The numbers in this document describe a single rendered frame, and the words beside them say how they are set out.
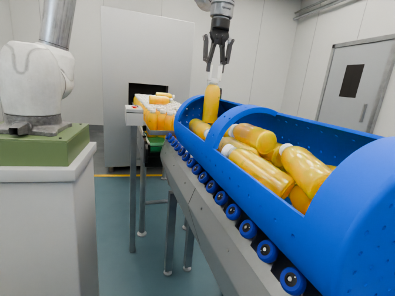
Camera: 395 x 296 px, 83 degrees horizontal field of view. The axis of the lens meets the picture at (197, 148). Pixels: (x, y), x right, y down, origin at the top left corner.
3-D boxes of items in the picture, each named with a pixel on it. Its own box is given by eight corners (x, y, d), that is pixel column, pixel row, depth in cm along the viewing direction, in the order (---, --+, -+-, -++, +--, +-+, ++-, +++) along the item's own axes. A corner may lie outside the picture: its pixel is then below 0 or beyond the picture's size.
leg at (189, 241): (184, 272, 157) (191, 192, 140) (181, 266, 162) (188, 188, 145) (191, 271, 159) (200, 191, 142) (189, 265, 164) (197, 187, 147)
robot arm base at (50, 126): (-24, 137, 62) (-28, 117, 61) (19, 122, 83) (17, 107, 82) (49, 140, 66) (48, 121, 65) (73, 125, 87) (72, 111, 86)
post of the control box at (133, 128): (129, 252, 171) (130, 123, 143) (129, 249, 174) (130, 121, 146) (134, 252, 172) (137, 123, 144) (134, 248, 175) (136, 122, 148)
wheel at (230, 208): (227, 201, 63) (231, 205, 63) (221, 217, 60) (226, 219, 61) (240, 202, 59) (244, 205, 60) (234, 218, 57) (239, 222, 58)
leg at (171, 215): (164, 276, 152) (169, 194, 135) (162, 270, 158) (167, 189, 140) (172, 275, 154) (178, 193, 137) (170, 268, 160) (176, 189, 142)
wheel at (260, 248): (275, 258, 43) (281, 261, 44) (272, 235, 47) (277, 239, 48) (255, 262, 46) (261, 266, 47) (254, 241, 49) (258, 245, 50)
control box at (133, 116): (126, 125, 134) (126, 108, 132) (124, 119, 152) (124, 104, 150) (143, 125, 138) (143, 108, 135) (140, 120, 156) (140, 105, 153)
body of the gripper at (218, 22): (214, 14, 83) (211, 41, 86) (234, 19, 86) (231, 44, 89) (207, 19, 90) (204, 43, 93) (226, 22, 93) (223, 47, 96)
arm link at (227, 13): (238, 2, 84) (236, 19, 86) (228, 7, 92) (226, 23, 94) (217, -4, 81) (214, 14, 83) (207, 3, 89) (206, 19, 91)
